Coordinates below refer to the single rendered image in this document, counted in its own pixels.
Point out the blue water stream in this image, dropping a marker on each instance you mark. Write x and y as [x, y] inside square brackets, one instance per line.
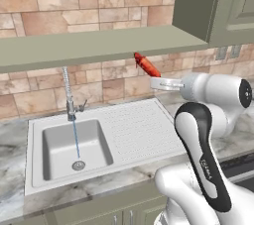
[76, 139]

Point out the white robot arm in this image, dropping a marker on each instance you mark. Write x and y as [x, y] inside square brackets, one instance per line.
[211, 93]

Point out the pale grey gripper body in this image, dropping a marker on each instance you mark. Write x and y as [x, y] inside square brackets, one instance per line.
[165, 84]

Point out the red fish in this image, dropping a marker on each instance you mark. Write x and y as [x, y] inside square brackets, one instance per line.
[148, 65]

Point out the dark dishwasher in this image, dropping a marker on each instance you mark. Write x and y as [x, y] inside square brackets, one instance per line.
[236, 166]

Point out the grey-green wall cupboard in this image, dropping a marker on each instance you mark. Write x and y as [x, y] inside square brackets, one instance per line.
[195, 1]

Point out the grey-green wall cupboard door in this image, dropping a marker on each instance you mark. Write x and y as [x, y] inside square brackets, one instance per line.
[236, 4]

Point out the white sink with drainboard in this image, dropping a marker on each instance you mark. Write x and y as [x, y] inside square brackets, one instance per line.
[139, 130]

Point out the chrome spring tap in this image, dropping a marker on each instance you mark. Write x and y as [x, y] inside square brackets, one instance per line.
[70, 106]

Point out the grey wall socket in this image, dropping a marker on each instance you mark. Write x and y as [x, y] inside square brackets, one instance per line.
[235, 51]
[221, 53]

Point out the grey-green wall shelf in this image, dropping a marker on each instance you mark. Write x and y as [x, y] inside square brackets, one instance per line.
[92, 45]

